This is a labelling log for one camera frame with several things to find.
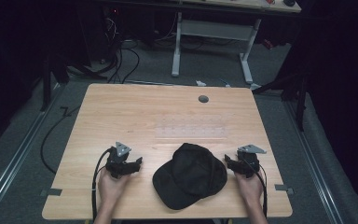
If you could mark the grey round table grommet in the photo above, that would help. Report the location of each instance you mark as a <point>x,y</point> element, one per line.
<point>203,99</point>

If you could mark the small blue-white plug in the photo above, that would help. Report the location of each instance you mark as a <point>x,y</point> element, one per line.
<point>226,83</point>

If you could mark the white-framed desk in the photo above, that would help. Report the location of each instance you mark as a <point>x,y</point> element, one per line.
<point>215,30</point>

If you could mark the black baseball cap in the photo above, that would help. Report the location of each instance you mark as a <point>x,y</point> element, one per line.
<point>190,176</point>

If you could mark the red object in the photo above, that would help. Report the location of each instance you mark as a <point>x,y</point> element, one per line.
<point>267,44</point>

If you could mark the person's left hand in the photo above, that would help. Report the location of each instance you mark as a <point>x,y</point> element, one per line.
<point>111,186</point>

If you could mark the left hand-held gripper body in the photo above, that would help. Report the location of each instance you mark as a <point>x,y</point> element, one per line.
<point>118,158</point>

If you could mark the black computer mouse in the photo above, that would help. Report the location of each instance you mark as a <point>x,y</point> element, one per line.
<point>289,2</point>

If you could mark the black stand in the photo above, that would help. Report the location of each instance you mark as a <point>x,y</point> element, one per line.
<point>292,90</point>
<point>53,77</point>

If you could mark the small white plug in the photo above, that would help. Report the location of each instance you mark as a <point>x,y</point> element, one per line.
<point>200,83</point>

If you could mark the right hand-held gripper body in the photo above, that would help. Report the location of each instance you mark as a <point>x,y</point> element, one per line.
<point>249,161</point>

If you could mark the metal floor rail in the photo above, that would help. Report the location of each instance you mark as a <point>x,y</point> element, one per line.
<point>313,161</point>
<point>18,149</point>

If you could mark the person's right hand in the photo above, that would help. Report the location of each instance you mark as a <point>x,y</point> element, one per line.
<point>250,186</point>

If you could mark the grey tape strip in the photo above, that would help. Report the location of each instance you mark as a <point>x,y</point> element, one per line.
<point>284,188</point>
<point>51,192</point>

